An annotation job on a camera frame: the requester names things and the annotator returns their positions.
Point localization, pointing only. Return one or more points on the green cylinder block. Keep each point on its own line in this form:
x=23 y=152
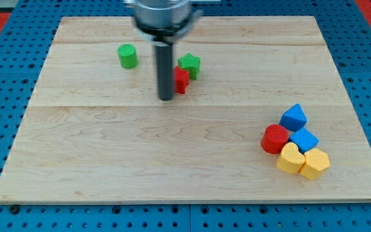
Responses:
x=127 y=56

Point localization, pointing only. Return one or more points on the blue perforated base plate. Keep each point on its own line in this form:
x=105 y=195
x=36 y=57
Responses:
x=24 y=44

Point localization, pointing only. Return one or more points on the yellow hexagon block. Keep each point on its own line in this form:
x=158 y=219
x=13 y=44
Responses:
x=317 y=162

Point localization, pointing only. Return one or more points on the yellow heart block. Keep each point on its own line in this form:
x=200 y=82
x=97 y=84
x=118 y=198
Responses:
x=290 y=159

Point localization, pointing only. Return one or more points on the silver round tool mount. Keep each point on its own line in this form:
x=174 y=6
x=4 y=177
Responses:
x=165 y=21

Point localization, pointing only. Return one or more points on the red star block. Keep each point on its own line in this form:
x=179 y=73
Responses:
x=181 y=79

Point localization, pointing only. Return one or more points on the light wooden board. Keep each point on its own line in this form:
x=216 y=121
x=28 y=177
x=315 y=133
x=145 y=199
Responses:
x=96 y=133

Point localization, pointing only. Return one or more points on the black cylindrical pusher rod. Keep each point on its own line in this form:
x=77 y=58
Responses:
x=164 y=69

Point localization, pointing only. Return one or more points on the blue cube block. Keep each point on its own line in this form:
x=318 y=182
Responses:
x=304 y=139

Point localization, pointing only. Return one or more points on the blue triangular block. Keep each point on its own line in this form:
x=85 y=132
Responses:
x=294 y=118

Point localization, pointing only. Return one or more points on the red cylinder block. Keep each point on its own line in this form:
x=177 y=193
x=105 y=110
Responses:
x=274 y=138

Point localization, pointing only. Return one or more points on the green star block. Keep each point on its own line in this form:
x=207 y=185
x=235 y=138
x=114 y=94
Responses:
x=190 y=63

